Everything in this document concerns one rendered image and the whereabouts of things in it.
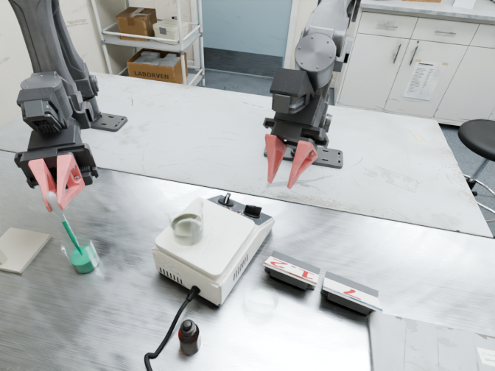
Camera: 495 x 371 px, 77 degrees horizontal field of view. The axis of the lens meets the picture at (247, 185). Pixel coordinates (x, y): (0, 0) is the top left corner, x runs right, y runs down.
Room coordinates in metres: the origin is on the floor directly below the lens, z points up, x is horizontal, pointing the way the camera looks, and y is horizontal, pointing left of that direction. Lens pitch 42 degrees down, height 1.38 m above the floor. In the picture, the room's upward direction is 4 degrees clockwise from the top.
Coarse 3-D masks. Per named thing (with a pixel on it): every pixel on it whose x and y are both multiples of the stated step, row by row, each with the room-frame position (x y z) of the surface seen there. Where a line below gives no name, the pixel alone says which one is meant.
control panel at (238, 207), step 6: (210, 198) 0.42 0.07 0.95; (216, 198) 0.43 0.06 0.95; (234, 204) 0.43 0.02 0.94; (240, 204) 0.43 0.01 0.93; (234, 210) 0.40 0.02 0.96; (240, 210) 0.40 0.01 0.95; (246, 216) 0.38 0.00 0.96; (264, 216) 0.40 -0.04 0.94; (270, 216) 0.41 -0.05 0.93; (258, 222) 0.37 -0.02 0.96
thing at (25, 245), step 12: (12, 228) 0.36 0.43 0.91; (0, 240) 0.33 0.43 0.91; (12, 240) 0.33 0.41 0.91; (24, 240) 0.33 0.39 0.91; (36, 240) 0.33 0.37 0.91; (48, 240) 0.34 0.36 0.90; (0, 252) 0.29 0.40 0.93; (12, 252) 0.30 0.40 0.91; (24, 252) 0.31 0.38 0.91; (36, 252) 0.31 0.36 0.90; (0, 264) 0.28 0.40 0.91; (12, 264) 0.28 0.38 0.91; (24, 264) 0.28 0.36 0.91
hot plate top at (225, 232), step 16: (208, 208) 0.37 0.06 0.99; (224, 208) 0.37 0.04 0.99; (208, 224) 0.33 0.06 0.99; (224, 224) 0.33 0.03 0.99; (240, 224) 0.34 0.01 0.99; (160, 240) 0.29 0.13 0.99; (208, 240) 0.30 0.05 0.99; (224, 240) 0.30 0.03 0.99; (240, 240) 0.30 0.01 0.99; (176, 256) 0.27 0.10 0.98; (192, 256) 0.27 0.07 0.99; (208, 256) 0.27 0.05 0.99; (224, 256) 0.27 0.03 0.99; (208, 272) 0.24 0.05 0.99
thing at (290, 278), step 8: (272, 256) 0.34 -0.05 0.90; (280, 256) 0.34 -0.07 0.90; (288, 256) 0.34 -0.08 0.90; (264, 264) 0.29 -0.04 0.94; (296, 264) 0.32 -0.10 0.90; (304, 264) 0.32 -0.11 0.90; (272, 272) 0.29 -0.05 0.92; (280, 272) 0.29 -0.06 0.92; (312, 272) 0.31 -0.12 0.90; (288, 280) 0.28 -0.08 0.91; (296, 280) 0.28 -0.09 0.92; (304, 280) 0.27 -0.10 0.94; (304, 288) 0.27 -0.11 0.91; (312, 288) 0.28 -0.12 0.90
